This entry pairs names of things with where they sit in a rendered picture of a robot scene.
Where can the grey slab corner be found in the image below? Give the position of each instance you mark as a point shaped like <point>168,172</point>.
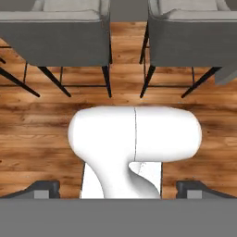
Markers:
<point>227,75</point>

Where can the grey upholstered chair, black legs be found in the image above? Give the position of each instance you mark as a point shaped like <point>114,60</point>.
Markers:
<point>58,40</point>
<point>191,40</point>

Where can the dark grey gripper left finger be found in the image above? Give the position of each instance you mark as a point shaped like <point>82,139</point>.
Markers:
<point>46,187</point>

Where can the white rounded object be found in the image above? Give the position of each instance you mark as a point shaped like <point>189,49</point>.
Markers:
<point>123,135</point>

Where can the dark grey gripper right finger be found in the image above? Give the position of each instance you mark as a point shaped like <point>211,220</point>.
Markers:
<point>189,187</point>

